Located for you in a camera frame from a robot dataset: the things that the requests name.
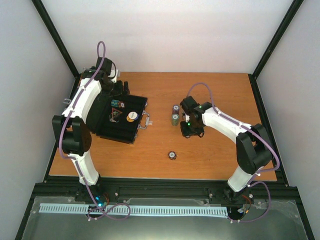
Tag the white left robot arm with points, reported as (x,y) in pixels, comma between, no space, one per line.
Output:
(71,129)

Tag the clear acrylic disc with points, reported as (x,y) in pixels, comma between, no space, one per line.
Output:
(114,120)

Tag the black right frame post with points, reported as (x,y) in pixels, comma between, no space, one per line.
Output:
(283,26)

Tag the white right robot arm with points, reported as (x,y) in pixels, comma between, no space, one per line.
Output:
(252,143)

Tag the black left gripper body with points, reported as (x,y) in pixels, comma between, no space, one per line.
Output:
(110,89)

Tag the black left frame post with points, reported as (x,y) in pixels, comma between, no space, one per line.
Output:
(46,19)

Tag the white dealer button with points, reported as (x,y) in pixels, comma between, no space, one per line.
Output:
(133,115)

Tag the black aluminium frame rail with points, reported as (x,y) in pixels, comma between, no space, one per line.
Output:
(125,188)

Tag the black frame post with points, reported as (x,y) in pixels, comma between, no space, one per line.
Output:
(46,19)
(283,26)

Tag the white slotted cable duct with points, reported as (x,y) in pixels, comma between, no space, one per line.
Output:
(136,210)

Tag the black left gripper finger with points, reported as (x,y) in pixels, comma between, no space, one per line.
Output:
(126,90)
(119,87)

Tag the brown poker chip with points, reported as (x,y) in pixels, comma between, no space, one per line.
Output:
(172,155)

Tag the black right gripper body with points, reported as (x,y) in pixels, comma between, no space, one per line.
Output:
(192,129)

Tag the black poker set case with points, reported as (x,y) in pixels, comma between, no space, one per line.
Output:
(107,108)

